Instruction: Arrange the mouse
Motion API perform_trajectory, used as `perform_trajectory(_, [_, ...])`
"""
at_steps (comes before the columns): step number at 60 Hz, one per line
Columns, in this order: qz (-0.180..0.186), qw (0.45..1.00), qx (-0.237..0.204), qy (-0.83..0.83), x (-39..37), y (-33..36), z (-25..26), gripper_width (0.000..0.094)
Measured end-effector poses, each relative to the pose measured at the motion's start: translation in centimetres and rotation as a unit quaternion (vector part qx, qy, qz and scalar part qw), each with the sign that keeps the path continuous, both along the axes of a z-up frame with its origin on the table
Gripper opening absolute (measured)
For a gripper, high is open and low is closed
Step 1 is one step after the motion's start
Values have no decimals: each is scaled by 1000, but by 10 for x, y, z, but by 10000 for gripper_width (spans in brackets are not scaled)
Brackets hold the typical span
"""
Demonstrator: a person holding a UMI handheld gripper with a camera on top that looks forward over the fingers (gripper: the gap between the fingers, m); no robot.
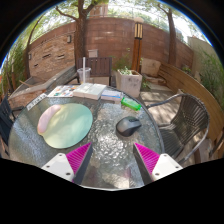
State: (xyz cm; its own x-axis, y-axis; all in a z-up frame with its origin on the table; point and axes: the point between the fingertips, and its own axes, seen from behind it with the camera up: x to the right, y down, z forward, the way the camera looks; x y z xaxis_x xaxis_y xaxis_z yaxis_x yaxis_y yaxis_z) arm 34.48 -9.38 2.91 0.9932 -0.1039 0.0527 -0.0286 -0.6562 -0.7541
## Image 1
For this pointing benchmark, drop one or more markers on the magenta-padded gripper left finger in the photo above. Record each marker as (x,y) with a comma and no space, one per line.
(60,165)

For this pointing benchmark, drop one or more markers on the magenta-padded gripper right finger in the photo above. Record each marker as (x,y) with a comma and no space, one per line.
(165,165)

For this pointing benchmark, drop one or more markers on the dark grey computer mouse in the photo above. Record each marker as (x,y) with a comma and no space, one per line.
(128,126)

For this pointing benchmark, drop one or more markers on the round green mouse pad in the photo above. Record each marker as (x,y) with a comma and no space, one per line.
(68,125)

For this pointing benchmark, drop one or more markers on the dark wicker metal chair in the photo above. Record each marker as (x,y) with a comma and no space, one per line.
(188,116)

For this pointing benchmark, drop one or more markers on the green wipes pack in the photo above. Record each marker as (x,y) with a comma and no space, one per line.
(131,104)

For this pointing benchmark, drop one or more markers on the black slatted armchair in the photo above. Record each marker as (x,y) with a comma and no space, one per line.
(5,121)

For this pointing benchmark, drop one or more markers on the thick white book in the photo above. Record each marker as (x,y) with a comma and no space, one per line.
(89,91)

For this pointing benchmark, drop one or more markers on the stone trough planter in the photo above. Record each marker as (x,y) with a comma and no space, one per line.
(50,83)

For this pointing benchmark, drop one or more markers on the curved wooden bench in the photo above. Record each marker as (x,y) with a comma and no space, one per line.
(186,83)

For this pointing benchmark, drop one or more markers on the blue and white flat box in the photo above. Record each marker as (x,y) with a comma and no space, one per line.
(111,95)

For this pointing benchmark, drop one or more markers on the concrete planter with plant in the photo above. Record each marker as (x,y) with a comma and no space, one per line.
(129,84)

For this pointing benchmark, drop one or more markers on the clear plastic cup with straw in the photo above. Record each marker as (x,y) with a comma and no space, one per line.
(83,76)

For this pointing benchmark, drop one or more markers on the beige stone block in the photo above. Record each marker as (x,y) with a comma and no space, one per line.
(151,66)

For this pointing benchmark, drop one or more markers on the dark wooden slatted chair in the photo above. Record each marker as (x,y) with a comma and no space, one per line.
(100,66)

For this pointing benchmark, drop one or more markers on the large forked tree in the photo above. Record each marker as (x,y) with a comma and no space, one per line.
(80,40)

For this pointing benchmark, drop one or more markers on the slender leaning tree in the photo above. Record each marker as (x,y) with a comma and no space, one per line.
(172,36)

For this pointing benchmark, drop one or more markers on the black wall lamp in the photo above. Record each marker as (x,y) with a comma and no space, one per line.
(29,56)
(69,39)

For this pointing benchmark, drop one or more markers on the grey wall utility box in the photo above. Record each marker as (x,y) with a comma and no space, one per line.
(93,53)

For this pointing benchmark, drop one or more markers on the wooden garden lamp post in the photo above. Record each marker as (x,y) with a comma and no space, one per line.
(136,50)

